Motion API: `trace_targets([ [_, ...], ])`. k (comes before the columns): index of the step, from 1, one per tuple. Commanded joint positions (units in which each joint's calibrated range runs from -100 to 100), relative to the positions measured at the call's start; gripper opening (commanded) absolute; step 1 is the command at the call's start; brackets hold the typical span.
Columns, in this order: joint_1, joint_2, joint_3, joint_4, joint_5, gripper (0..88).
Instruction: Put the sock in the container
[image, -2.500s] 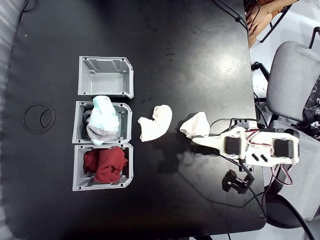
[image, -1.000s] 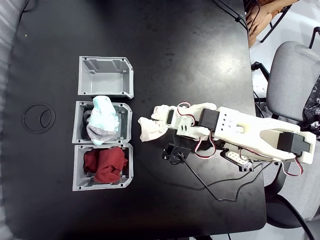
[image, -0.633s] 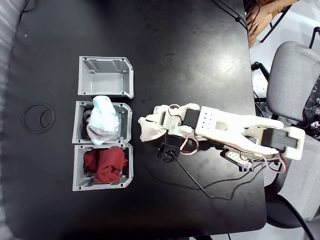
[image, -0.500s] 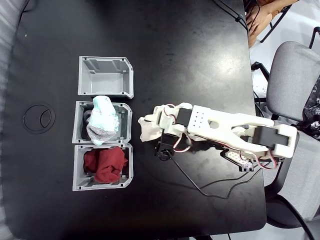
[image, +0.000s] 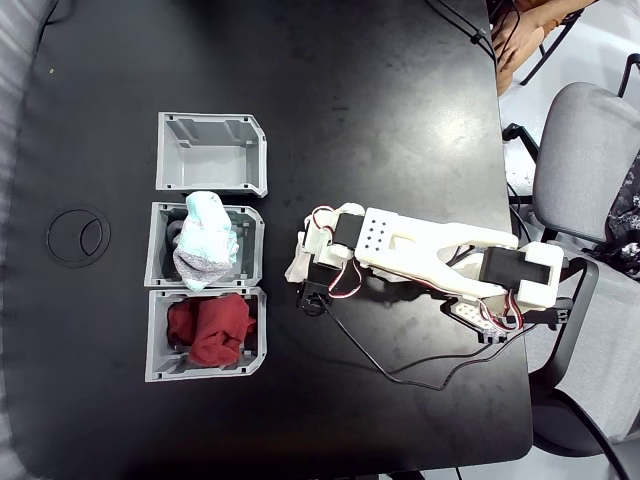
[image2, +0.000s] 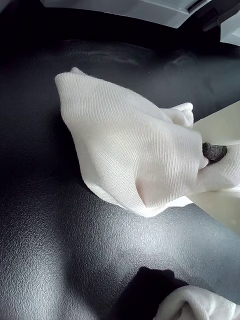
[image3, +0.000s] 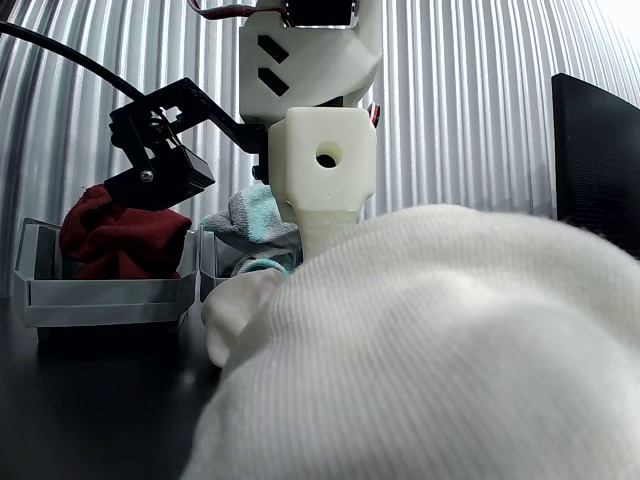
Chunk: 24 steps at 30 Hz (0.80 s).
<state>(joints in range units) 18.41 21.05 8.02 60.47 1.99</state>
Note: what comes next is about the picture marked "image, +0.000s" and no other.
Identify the white smooth sock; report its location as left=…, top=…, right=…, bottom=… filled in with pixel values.
left=284, top=232, right=321, bottom=287

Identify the teal and grey sock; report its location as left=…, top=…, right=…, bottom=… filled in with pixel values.
left=172, top=190, right=240, bottom=292

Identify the dark red sock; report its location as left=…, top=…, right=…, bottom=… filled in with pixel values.
left=167, top=293, right=257, bottom=366

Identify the grey plastic bin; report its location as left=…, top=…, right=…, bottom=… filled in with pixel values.
left=143, top=201, right=266, bottom=289
left=144, top=286, right=268, bottom=384
left=157, top=111, right=269, bottom=199

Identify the grey fabric chair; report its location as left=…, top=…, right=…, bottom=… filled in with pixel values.
left=502, top=52, right=640, bottom=480

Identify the person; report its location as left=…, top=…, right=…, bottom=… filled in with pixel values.
left=492, top=0, right=596, bottom=96

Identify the dark patterned fabric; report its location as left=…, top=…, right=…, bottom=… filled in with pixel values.
left=604, top=152, right=640, bottom=276

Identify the black camera box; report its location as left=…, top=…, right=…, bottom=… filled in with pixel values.
left=297, top=280, right=332, bottom=317

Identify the thin black camera cable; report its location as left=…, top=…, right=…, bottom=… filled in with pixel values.
left=319, top=294, right=541, bottom=392

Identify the round black cable grommet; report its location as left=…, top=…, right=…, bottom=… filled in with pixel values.
left=48, top=208, right=112, bottom=270

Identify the black cable bundle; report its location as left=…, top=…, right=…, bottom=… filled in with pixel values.
left=424, top=0, right=497, bottom=56

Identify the black metal chair frame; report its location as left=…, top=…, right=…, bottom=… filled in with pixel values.
left=519, top=0, right=601, bottom=86

